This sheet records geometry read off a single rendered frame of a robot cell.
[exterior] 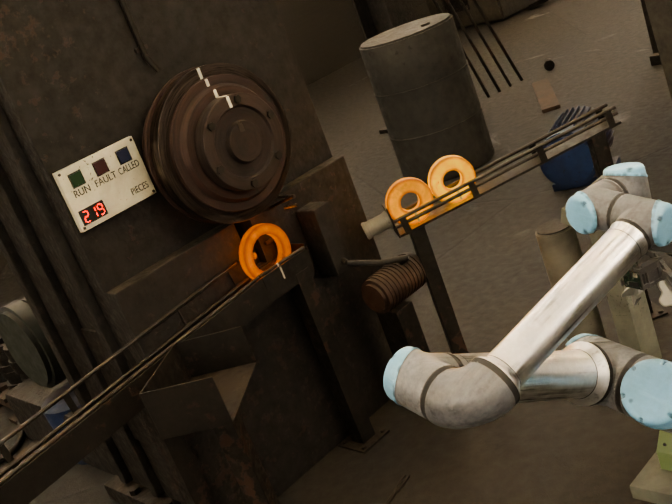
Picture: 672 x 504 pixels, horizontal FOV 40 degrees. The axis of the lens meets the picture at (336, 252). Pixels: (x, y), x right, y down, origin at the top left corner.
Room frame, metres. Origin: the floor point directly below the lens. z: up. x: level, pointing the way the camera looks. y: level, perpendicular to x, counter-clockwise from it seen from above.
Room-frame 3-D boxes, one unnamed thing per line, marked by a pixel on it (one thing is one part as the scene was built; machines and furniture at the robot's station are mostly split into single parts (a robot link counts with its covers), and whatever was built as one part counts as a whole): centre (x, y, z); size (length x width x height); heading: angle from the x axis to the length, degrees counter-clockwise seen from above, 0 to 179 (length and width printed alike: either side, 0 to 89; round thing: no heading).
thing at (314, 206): (2.86, 0.02, 0.68); 0.11 x 0.08 x 0.24; 37
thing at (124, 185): (2.59, 0.54, 1.15); 0.26 x 0.02 x 0.18; 127
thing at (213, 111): (2.63, 0.14, 1.12); 0.28 x 0.06 x 0.28; 127
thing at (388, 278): (2.80, -0.14, 0.27); 0.22 x 0.13 x 0.53; 127
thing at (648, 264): (1.92, -0.65, 0.65); 0.09 x 0.08 x 0.12; 113
